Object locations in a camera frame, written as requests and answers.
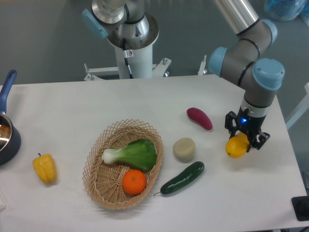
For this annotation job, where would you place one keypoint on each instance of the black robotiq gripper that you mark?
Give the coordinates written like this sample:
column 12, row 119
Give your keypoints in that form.
column 249, row 125

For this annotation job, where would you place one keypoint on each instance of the yellow mango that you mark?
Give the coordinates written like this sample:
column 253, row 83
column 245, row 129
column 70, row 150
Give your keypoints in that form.
column 237, row 146

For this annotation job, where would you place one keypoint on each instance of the yellow bell pepper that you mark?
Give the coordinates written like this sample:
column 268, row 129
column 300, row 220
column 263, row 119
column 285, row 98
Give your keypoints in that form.
column 45, row 168

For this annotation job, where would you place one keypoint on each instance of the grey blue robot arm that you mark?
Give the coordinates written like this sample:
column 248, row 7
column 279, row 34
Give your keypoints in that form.
column 132, row 32

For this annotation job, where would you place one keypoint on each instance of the purple sweet potato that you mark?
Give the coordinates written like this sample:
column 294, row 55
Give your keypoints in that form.
column 200, row 118

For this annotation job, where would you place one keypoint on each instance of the green cucumber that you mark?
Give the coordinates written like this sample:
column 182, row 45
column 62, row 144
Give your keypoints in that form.
column 183, row 179

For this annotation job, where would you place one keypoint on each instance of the beige round potato block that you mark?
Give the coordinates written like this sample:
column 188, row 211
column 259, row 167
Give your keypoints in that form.
column 184, row 149

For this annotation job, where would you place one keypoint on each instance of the black device at edge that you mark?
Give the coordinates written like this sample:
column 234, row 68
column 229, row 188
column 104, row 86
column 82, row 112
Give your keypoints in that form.
column 301, row 207

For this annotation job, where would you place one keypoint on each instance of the green bok choy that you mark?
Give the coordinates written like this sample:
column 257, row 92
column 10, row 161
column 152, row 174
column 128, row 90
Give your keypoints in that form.
column 140, row 154

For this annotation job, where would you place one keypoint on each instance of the orange fruit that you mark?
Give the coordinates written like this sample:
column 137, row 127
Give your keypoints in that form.
column 134, row 182

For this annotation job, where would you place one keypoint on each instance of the clear blue plastic bag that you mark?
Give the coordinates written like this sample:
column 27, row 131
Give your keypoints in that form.
column 287, row 10

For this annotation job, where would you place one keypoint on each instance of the woven wicker basket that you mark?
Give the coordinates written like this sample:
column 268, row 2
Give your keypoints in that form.
column 103, row 182

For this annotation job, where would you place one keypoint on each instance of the blue saucepan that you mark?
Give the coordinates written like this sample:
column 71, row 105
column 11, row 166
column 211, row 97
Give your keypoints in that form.
column 10, row 139

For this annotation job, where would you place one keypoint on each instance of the white frame at right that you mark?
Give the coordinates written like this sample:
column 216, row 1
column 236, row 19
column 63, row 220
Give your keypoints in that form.
column 299, row 110

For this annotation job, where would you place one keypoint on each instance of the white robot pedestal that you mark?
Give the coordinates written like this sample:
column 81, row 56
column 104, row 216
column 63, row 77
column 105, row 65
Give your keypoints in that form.
column 131, row 64

